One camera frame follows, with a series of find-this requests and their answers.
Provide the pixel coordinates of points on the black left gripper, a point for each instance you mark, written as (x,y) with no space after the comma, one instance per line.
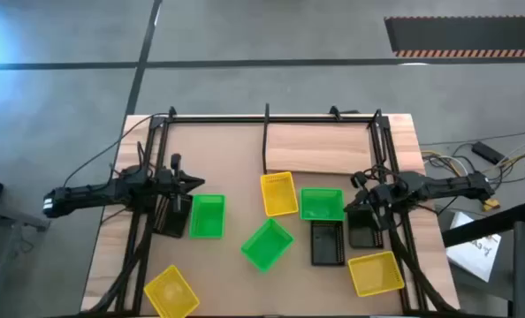
(169,183)

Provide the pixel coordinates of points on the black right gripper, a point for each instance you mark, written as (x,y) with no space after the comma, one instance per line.
(379,194)

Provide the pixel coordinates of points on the black plastic basket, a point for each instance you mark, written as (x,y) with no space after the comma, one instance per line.
(328,243)
(174,223)
(362,229)

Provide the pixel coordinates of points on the green plastic basket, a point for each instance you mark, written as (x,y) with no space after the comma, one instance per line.
(207,216)
(322,204)
(267,245)

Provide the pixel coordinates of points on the yellow plastic basket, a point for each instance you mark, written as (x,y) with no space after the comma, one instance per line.
(172,293)
(376,274)
(279,194)

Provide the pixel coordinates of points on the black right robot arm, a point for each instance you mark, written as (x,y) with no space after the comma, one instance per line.
(443,185)

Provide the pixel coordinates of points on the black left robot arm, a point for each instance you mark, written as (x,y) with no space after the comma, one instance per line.
(90,196)

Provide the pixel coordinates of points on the wooden shelf board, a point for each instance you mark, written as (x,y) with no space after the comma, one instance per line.
(317,148)

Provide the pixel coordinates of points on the brown table mat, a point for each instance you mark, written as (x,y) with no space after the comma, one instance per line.
(227,159)

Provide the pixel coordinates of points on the white paper sheet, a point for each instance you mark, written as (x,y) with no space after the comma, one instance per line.
(472,254)

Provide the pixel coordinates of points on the black metal bar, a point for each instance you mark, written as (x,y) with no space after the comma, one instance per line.
(488,225)

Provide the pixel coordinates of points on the black power strip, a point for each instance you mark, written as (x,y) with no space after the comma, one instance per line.
(488,153)

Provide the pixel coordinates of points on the grey metal stand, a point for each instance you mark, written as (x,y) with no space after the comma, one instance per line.
(10,216)

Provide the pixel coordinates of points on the black hazard-striped floor mat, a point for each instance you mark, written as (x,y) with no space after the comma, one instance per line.
(466,33)

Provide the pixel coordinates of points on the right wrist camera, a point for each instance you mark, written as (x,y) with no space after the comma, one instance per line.
(359,179)

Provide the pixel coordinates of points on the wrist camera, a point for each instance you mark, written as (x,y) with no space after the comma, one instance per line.
(175,161)
(359,179)

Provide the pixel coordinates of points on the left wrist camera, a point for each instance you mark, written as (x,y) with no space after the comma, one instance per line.
(175,161)

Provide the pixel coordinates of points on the black aluminium table frame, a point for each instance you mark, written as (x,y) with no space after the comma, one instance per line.
(218,119)

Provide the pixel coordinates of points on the black metal shelf frame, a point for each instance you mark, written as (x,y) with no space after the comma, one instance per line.
(266,141)

